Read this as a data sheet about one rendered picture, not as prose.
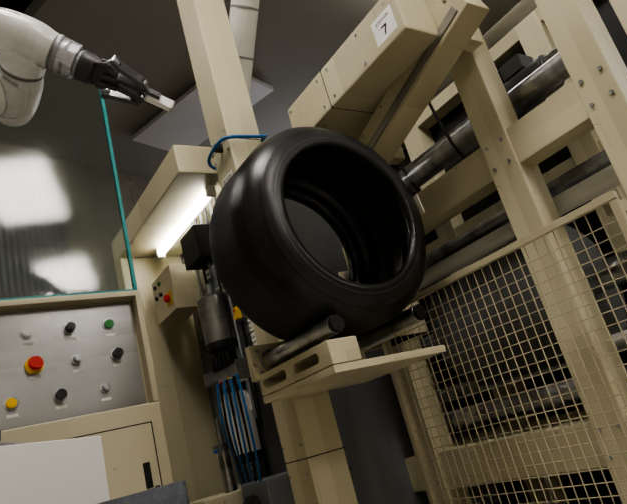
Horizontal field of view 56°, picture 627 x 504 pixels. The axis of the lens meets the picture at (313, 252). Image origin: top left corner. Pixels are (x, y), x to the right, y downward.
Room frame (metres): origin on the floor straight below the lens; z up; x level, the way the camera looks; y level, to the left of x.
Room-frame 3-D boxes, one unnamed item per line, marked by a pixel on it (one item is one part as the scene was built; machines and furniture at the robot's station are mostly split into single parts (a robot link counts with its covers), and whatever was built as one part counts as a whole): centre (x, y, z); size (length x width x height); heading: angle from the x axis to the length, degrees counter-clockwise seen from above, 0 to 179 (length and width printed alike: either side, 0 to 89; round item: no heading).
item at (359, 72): (1.68, -0.33, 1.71); 0.61 x 0.25 x 0.15; 37
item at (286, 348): (1.52, 0.09, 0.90); 0.35 x 0.05 x 0.05; 37
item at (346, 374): (1.60, -0.01, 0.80); 0.37 x 0.36 x 0.02; 127
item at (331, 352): (1.52, 0.10, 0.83); 0.36 x 0.09 x 0.06; 37
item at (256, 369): (1.75, 0.09, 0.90); 0.40 x 0.03 x 0.10; 127
